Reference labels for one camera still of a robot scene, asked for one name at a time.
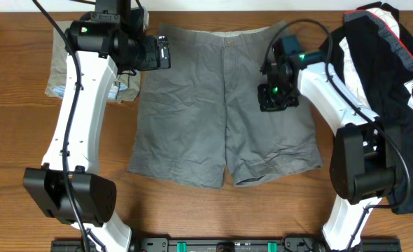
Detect grey shorts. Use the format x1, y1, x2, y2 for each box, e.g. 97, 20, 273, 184
128, 22, 323, 189

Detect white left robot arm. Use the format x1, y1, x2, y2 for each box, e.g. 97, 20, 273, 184
23, 1, 171, 251

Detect folded khaki shorts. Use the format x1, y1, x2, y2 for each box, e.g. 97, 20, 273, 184
45, 29, 141, 103

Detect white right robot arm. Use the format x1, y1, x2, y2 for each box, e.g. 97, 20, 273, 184
258, 49, 409, 251

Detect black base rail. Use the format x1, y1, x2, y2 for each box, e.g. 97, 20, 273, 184
50, 237, 402, 252

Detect black white red shirt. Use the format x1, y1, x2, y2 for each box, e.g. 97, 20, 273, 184
320, 2, 413, 214

